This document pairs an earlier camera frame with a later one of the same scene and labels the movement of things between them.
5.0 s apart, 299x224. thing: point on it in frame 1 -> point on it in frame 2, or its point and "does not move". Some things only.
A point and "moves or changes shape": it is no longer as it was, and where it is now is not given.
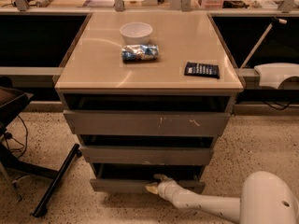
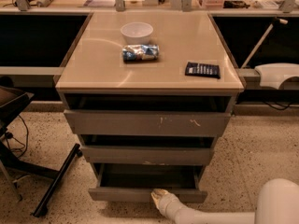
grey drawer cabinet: (147, 93) does not move
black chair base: (11, 101) does not move
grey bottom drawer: (135, 186) moves or changes shape
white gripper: (164, 188) -> (168, 203)
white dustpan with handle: (272, 75) does not move
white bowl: (136, 33) does not move
